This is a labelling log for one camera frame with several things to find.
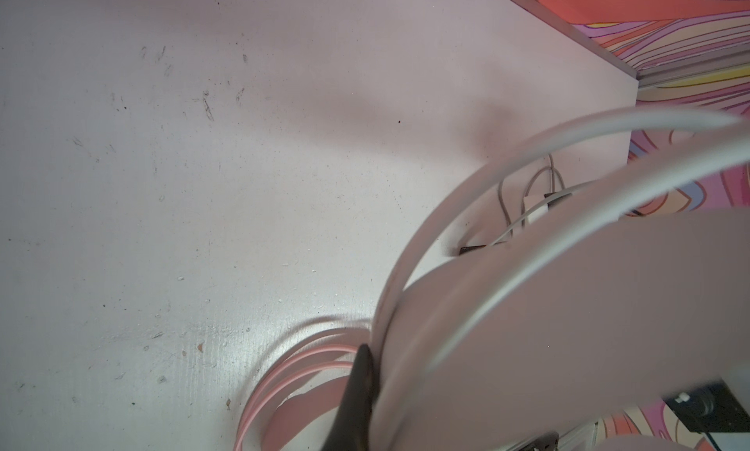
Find pink headphones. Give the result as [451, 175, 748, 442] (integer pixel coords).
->
[232, 326, 369, 450]

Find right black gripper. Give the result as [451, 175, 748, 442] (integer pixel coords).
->
[663, 381, 749, 433]

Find grey headphone cable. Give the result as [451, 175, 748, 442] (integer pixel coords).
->
[456, 154, 587, 256]

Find white headphones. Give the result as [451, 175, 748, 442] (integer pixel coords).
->
[369, 107, 749, 450]

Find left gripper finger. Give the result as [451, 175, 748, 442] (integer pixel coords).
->
[321, 345, 375, 451]

